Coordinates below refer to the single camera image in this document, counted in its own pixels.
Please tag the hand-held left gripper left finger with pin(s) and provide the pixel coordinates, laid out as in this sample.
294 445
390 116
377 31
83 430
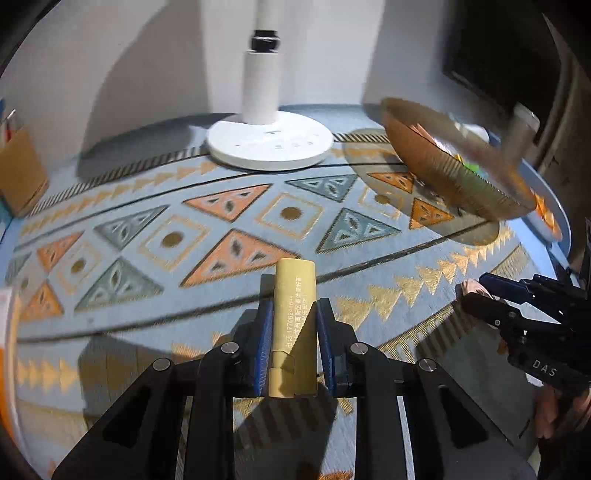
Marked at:
264 341

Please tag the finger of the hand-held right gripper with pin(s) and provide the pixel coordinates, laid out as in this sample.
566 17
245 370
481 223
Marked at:
505 286
489 311

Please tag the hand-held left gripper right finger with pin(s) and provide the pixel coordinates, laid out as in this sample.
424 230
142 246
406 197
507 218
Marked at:
325 346

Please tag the pink rigid item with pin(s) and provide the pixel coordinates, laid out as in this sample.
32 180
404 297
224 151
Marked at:
472 288

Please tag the woven brown basket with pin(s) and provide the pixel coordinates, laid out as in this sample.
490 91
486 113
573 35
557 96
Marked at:
455 161

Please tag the person's right hand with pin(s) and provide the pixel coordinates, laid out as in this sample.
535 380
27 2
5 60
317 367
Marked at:
558 410

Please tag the orange packet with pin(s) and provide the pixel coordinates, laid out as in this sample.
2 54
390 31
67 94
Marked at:
547 212

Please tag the blue round tray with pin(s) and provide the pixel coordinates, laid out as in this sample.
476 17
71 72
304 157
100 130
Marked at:
551 194

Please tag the patterned blue rug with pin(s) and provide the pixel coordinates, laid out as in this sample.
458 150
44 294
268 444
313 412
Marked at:
231 230

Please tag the white lamp stand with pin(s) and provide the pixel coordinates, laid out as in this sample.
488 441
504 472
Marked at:
265 134

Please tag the dark screen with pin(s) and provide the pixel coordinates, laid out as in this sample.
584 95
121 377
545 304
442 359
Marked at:
498 55

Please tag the brown cardboard box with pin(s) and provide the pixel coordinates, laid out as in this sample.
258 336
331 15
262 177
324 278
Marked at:
21 170

